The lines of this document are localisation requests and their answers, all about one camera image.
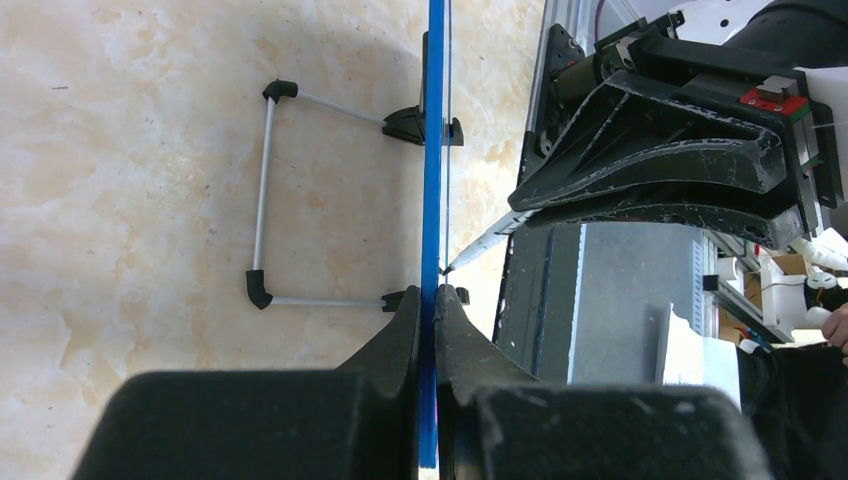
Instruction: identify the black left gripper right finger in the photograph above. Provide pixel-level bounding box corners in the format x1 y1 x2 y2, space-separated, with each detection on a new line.
434 285 771 479

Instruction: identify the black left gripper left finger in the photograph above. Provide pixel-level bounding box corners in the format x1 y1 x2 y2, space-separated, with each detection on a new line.
74 286 421 479

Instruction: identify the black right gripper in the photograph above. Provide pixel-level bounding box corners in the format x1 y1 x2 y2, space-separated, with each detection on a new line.
526 19 843 249

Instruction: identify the white black marker pen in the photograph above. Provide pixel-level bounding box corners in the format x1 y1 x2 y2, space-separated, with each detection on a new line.
439 210 537 276

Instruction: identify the blue framed whiteboard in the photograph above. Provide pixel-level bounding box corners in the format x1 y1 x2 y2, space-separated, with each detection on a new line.
246 1 461 470

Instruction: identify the background equipment shelf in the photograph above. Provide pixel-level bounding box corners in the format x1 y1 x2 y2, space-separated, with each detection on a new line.
690 229 847 346

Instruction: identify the white paper stack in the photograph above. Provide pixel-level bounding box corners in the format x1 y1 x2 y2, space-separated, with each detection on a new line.
656 303 741 409

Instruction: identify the person in black shirt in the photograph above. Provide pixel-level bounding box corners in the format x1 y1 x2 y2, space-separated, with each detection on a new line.
736 305 847 479

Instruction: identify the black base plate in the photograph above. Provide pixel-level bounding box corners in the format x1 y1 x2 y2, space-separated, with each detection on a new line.
493 23 585 382

